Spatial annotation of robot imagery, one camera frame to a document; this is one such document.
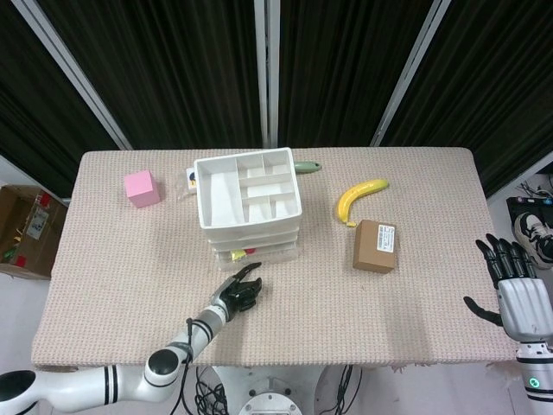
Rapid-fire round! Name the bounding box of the black curtain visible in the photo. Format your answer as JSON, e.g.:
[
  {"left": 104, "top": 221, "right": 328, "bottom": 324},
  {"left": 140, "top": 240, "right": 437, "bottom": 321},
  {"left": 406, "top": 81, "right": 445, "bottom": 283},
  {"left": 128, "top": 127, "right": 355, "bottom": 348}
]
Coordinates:
[{"left": 0, "top": 0, "right": 553, "bottom": 198}]

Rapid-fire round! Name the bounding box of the pink cube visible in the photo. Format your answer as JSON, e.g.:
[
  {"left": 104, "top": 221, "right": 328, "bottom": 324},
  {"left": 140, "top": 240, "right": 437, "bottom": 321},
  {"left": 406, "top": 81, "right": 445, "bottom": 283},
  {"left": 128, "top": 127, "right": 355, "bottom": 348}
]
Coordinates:
[{"left": 124, "top": 169, "right": 162, "bottom": 209}]

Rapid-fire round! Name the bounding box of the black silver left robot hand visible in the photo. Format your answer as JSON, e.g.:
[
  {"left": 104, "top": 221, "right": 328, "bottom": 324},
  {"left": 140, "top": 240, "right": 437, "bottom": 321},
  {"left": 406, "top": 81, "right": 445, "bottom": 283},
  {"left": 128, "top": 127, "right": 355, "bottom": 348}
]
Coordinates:
[{"left": 210, "top": 261, "right": 264, "bottom": 323}]

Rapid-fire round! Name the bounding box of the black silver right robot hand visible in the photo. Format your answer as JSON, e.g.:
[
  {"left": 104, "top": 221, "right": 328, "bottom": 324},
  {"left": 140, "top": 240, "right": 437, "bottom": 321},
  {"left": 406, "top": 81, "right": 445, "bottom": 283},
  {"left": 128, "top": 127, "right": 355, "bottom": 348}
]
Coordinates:
[{"left": 462, "top": 233, "right": 553, "bottom": 347}]

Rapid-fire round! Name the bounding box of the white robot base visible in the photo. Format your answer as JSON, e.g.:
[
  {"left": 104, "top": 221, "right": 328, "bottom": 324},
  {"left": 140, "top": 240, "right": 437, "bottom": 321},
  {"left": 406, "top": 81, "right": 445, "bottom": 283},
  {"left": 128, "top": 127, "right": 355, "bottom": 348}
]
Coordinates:
[{"left": 189, "top": 365, "right": 359, "bottom": 415}]

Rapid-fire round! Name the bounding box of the yellow banana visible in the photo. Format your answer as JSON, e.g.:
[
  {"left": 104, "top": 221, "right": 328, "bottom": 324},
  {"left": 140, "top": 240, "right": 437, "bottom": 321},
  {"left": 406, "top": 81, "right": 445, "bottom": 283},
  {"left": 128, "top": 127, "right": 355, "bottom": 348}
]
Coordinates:
[{"left": 337, "top": 178, "right": 390, "bottom": 229}]

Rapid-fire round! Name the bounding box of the grey metal post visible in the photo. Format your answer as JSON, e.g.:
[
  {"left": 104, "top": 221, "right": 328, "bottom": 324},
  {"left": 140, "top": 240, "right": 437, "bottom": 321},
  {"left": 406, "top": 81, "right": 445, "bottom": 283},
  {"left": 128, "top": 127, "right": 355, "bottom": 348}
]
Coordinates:
[
  {"left": 253, "top": 0, "right": 281, "bottom": 148},
  {"left": 372, "top": 0, "right": 453, "bottom": 148},
  {"left": 16, "top": 0, "right": 133, "bottom": 151}
]

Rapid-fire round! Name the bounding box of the brown cardboard box with label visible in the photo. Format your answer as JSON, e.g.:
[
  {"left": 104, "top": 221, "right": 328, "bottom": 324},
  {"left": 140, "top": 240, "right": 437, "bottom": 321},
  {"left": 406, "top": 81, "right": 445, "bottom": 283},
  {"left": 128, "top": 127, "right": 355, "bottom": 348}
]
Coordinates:
[{"left": 352, "top": 219, "right": 399, "bottom": 274}]

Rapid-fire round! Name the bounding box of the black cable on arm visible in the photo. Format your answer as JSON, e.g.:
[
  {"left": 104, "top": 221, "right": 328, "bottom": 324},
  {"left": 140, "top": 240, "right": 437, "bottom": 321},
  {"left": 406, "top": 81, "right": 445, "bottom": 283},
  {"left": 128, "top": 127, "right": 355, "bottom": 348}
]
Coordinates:
[{"left": 170, "top": 317, "right": 205, "bottom": 415}]

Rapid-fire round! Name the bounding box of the clear plastic bag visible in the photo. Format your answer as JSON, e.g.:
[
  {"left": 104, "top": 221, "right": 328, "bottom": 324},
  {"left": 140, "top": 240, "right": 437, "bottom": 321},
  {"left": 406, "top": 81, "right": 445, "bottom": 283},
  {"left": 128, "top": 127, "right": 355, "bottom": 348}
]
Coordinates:
[{"left": 176, "top": 166, "right": 199, "bottom": 202}]

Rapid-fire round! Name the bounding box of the beige woven tablecloth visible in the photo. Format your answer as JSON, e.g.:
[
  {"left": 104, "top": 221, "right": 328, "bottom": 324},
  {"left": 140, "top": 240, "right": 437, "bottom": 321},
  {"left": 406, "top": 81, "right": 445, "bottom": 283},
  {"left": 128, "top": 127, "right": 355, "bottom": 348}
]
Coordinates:
[{"left": 30, "top": 146, "right": 519, "bottom": 374}]

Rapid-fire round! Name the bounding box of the open cardboard box on floor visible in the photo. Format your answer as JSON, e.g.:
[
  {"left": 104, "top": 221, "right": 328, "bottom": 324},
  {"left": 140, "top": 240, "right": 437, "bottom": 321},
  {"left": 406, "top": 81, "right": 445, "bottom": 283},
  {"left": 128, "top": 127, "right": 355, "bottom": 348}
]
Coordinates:
[{"left": 0, "top": 184, "right": 69, "bottom": 281}]

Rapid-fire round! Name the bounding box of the black and white sneaker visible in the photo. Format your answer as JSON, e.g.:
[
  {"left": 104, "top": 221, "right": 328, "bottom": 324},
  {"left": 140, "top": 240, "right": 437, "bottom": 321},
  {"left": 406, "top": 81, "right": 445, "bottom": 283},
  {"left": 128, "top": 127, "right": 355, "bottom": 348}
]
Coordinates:
[{"left": 512, "top": 211, "right": 553, "bottom": 270}]

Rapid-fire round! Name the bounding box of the white divided plastic tray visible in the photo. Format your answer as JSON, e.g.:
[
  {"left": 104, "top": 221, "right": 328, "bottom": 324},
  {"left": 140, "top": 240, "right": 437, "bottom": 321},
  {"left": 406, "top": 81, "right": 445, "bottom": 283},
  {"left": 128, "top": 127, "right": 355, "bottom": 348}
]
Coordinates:
[{"left": 193, "top": 146, "right": 303, "bottom": 265}]

